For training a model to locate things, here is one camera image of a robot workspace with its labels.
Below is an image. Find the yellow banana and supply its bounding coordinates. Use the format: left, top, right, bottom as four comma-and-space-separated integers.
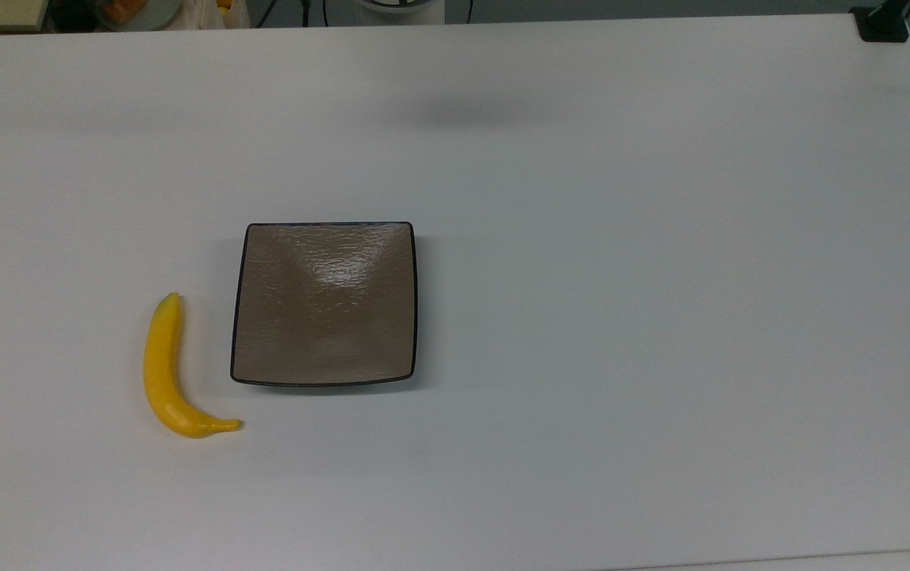
143, 292, 244, 439

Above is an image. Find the square brown ceramic plate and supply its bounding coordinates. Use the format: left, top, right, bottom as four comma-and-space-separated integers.
230, 221, 419, 389

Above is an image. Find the white bag with yellow item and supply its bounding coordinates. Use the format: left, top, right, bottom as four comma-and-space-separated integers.
182, 0, 251, 31

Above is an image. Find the grey bowl with orange items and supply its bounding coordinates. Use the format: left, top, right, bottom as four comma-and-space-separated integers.
95, 0, 184, 33

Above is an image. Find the black table clamp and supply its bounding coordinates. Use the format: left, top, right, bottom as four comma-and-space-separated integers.
850, 0, 910, 44

